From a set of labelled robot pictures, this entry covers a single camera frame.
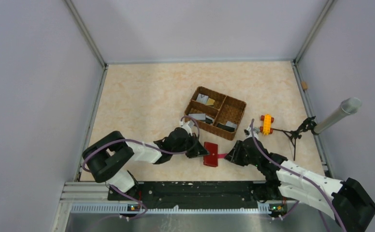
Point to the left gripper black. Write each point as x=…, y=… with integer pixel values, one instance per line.
x=198, y=151

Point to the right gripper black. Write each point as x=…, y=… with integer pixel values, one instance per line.
x=234, y=156

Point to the red leather card holder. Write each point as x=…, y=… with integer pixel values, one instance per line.
x=211, y=160

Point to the brown wicker divided basket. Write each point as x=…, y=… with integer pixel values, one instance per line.
x=226, y=108

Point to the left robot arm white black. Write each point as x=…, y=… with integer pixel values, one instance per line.
x=106, y=158

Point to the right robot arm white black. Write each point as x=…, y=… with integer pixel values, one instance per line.
x=346, y=202

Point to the black card in basket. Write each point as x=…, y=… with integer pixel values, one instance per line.
x=226, y=128

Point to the pale gold card under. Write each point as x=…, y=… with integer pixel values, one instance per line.
x=210, y=102

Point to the yellow toy brick car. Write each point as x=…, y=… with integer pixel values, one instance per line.
x=266, y=127

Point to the black mini tripod stand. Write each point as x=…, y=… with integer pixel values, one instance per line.
x=307, y=125

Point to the small tan block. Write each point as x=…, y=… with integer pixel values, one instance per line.
x=304, y=85

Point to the silver metal tube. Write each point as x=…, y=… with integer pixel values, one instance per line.
x=346, y=108

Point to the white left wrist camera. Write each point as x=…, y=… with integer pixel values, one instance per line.
x=187, y=126

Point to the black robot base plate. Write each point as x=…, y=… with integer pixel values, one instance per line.
x=209, y=195

